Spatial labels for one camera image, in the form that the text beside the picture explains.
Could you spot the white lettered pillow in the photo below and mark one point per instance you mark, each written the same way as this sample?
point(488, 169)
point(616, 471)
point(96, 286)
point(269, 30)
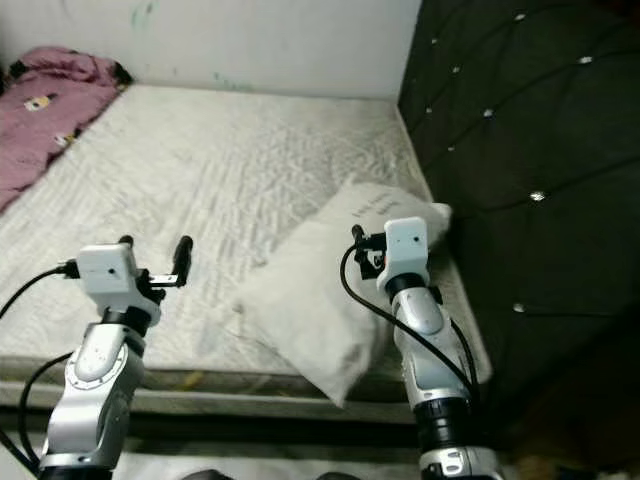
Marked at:
point(320, 300)

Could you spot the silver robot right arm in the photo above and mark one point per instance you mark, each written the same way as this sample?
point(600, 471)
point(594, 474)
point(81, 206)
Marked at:
point(435, 350)

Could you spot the grey quilted mattress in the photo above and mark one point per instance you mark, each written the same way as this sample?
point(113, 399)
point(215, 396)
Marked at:
point(210, 170)

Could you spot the purple cartoon print blanket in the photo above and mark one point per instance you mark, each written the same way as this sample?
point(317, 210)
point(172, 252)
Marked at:
point(30, 130)

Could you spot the black tufted headboard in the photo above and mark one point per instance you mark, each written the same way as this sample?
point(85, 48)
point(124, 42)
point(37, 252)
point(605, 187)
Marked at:
point(530, 120)

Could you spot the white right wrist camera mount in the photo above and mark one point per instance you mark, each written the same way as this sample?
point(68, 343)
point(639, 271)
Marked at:
point(405, 250)

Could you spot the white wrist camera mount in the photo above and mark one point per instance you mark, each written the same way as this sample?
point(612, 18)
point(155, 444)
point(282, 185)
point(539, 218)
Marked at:
point(110, 275)
point(405, 250)

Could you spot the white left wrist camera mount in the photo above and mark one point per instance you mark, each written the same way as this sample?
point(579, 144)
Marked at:
point(110, 275)

